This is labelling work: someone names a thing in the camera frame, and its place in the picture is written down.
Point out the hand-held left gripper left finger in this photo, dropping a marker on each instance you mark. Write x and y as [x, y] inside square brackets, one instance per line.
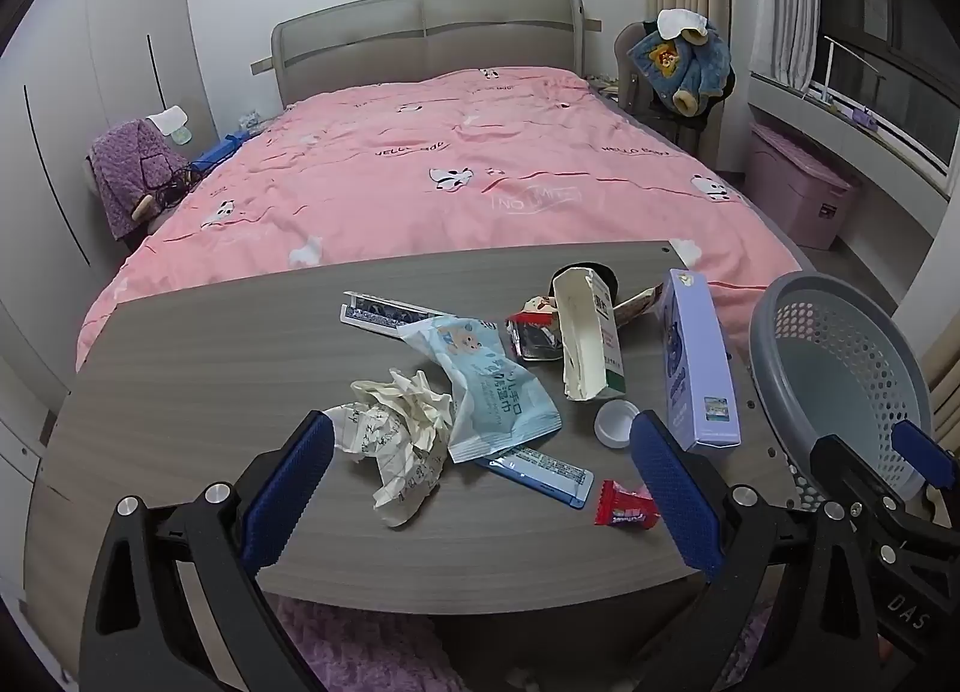
[289, 489]

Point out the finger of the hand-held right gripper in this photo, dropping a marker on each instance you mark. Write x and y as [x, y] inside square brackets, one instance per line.
[926, 453]
[855, 471]

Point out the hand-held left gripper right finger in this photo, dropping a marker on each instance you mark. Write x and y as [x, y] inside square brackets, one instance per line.
[675, 497]

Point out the red candy wrapper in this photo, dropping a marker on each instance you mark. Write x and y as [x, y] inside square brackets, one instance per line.
[626, 506]

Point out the white round cap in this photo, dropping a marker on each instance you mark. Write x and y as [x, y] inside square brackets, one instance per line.
[616, 424]

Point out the grey perforated plastic basket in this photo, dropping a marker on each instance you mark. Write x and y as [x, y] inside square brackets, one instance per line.
[825, 377]

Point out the white paper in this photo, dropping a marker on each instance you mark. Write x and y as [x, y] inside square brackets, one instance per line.
[397, 437]

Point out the purple carton box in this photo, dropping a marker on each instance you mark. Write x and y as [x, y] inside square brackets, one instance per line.
[694, 362]

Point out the blue sachet strip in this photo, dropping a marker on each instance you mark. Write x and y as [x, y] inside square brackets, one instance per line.
[540, 471]

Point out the white green medicine box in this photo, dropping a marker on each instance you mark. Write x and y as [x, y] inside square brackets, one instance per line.
[600, 340]

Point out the light blue wet wipe packet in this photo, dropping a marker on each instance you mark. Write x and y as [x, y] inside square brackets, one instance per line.
[487, 385]

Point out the purple rug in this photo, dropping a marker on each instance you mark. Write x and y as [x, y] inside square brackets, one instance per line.
[360, 647]

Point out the beige red snack wrapper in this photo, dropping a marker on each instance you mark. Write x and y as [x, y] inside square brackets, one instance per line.
[637, 306]

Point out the blue white patterned flat box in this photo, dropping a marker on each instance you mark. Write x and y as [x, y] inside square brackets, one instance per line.
[371, 311]

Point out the red black snack wrapper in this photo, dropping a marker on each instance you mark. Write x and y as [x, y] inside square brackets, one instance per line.
[534, 340]

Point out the black cup holder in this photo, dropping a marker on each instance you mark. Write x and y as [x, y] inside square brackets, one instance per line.
[606, 280]

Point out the pink storage box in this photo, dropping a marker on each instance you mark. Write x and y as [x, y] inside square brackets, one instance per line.
[795, 190]

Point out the white window bench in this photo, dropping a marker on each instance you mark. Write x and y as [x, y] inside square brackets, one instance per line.
[862, 160]

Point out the pink bed with quilt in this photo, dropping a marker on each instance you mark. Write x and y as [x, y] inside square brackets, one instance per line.
[450, 212]

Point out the purple jacket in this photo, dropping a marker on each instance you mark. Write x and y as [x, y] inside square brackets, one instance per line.
[127, 175]

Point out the small white cloth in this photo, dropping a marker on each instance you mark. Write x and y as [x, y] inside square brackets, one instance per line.
[171, 122]

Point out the white drying rack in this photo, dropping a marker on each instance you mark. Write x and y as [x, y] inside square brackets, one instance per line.
[829, 70]

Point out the grey chair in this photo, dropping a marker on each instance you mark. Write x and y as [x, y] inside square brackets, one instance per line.
[626, 77]

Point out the blue fleece jacket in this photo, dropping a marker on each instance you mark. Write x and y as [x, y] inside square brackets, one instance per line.
[675, 73]

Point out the white wardrobe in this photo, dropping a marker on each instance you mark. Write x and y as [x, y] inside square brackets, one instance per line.
[75, 100]

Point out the white folded cloth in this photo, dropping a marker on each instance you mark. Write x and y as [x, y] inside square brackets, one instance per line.
[681, 23]

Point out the grey padded bed headboard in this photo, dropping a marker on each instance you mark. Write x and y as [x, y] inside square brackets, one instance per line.
[427, 32]

